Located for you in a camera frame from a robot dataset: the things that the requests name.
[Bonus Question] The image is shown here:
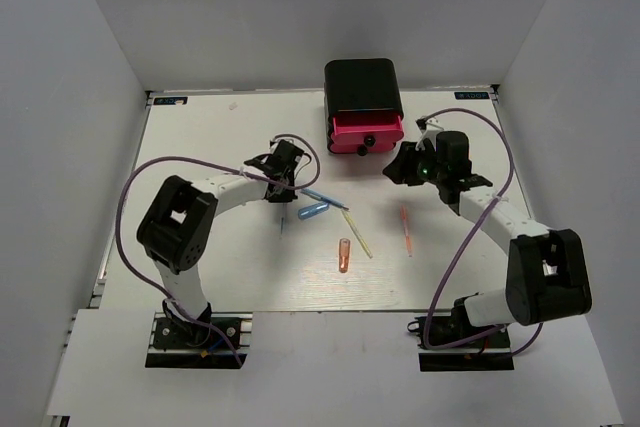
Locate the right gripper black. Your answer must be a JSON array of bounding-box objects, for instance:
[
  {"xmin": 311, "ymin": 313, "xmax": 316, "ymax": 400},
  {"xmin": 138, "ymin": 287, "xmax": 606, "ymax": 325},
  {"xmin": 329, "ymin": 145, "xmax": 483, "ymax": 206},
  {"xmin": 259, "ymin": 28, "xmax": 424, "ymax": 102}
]
[{"xmin": 383, "ymin": 141, "xmax": 447, "ymax": 186}]

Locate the pink drawer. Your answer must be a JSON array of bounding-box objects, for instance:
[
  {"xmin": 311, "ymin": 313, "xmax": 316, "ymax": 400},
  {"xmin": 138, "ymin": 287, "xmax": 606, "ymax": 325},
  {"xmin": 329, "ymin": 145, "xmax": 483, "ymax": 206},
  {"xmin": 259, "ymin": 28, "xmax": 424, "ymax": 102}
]
[
  {"xmin": 331, "ymin": 112, "xmax": 404, "ymax": 146},
  {"xmin": 327, "ymin": 142, "xmax": 396, "ymax": 156},
  {"xmin": 327, "ymin": 135, "xmax": 397, "ymax": 156}
]

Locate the orange highlighter pen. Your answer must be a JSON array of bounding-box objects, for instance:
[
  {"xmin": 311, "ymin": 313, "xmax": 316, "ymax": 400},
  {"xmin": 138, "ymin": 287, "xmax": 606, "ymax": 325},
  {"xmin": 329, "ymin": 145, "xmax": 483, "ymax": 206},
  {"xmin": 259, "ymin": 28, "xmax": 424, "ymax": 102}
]
[{"xmin": 400, "ymin": 205, "xmax": 413, "ymax": 257}]

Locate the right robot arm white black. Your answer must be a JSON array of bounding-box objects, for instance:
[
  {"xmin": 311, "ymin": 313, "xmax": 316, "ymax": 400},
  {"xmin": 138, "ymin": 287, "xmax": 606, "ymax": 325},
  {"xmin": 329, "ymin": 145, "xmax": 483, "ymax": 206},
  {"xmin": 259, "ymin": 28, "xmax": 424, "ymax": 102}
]
[{"xmin": 383, "ymin": 131, "xmax": 593, "ymax": 349}]

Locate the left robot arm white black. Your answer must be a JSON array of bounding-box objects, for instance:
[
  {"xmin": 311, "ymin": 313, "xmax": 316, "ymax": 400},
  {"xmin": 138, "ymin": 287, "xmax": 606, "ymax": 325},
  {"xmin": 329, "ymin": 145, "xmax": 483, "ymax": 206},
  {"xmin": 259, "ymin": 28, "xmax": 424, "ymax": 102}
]
[{"xmin": 136, "ymin": 139, "xmax": 307, "ymax": 346}]

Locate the light blue clip pen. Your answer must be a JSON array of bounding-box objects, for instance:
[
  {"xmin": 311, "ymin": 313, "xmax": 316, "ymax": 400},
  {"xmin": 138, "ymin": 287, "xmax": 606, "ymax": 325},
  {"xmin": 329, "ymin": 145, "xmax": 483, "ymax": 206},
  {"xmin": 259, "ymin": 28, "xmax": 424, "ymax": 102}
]
[{"xmin": 300, "ymin": 188, "xmax": 349, "ymax": 211}]

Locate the yellow highlighter pen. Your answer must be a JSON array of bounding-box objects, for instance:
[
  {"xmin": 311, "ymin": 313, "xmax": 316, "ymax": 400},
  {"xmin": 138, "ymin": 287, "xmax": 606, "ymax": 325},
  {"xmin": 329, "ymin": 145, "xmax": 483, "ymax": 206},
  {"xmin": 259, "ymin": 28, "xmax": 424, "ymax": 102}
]
[{"xmin": 341, "ymin": 210, "xmax": 373, "ymax": 259}]

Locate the black drawer cabinet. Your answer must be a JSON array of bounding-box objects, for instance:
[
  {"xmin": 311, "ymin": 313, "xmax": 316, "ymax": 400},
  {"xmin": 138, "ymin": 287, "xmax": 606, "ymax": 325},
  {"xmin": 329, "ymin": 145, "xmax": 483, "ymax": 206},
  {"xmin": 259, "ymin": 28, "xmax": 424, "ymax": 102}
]
[{"xmin": 324, "ymin": 58, "xmax": 404, "ymax": 140}]

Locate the right blue table sticker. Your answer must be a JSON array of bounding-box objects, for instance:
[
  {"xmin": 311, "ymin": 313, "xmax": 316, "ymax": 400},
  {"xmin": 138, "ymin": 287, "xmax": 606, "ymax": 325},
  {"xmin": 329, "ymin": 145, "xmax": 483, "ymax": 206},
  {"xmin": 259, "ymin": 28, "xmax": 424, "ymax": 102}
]
[{"xmin": 454, "ymin": 91, "xmax": 490, "ymax": 100}]

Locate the blue table sticker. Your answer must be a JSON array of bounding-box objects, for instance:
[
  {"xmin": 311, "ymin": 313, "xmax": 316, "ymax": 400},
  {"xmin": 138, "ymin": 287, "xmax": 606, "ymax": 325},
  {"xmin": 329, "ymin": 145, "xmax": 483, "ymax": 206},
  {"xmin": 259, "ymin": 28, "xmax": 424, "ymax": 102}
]
[
  {"xmin": 454, "ymin": 91, "xmax": 490, "ymax": 100},
  {"xmin": 153, "ymin": 96, "xmax": 188, "ymax": 106}
]

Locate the left blue table sticker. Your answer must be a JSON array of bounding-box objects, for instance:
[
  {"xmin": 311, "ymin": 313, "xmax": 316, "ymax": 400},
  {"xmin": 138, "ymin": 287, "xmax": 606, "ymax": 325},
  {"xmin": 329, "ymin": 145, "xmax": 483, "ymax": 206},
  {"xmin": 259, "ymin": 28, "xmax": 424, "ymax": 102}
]
[{"xmin": 153, "ymin": 96, "xmax": 188, "ymax": 106}]

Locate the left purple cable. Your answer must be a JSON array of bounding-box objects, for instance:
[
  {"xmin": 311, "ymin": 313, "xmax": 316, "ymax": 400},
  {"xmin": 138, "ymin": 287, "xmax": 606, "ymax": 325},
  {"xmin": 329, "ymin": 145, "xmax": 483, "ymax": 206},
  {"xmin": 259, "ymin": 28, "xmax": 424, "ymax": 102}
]
[{"xmin": 114, "ymin": 134, "xmax": 321, "ymax": 366}]

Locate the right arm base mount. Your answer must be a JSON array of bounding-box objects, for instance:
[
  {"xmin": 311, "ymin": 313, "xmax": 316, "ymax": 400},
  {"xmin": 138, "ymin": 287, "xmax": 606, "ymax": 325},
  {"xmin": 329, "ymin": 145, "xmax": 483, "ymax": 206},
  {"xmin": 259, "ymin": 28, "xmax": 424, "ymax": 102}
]
[{"xmin": 407, "ymin": 315, "xmax": 514, "ymax": 373}]

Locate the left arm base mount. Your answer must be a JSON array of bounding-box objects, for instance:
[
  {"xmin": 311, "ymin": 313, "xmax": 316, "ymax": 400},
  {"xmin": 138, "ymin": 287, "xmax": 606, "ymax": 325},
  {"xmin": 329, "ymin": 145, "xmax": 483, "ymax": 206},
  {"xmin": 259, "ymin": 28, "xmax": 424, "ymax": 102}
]
[{"xmin": 145, "ymin": 312, "xmax": 253, "ymax": 370}]

